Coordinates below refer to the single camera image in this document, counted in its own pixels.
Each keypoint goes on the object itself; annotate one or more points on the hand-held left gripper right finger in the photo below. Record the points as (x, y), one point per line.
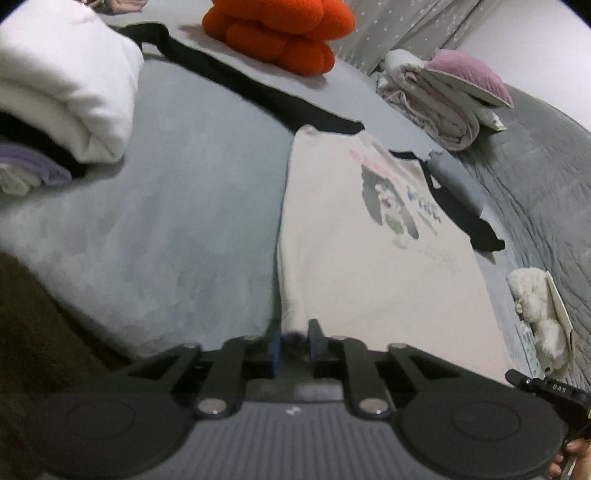
(314, 346)

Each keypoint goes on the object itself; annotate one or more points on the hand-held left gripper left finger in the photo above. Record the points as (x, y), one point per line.
(276, 357)

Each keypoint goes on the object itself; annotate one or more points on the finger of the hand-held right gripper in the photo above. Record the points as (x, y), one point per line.
(521, 381)

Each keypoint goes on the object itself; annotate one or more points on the cream and black sweatshirt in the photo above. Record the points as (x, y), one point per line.
(346, 258)

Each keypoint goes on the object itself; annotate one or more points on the person's right hand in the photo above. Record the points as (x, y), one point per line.
(581, 450)

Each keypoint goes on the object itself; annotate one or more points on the white plush toy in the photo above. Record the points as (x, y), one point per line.
(535, 300)

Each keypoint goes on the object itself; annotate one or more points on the grey quilted blanket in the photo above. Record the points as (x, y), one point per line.
(545, 184)

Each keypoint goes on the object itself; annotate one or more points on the folded grey sweater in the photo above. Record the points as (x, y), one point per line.
(455, 177)

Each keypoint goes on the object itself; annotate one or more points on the person's dark brown clothing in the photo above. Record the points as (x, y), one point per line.
(37, 350)

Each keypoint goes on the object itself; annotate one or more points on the folded white pink quilt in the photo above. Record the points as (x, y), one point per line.
(429, 101)

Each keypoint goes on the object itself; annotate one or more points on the folded black garment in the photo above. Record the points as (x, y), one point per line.
(69, 164)

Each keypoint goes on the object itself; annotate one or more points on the folded lavender garment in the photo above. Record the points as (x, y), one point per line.
(32, 164)

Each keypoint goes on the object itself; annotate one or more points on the purple pillow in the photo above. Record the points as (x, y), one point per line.
(466, 74)

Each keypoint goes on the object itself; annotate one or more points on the orange pumpkin plush pillow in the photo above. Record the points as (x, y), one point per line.
(277, 27)

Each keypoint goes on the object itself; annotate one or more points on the grey star curtain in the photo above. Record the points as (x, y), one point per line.
(406, 27)

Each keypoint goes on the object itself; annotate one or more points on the folded white garment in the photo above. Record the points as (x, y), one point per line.
(60, 78)

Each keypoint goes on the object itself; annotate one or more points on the crumpled beige garment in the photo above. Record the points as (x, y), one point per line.
(124, 4)

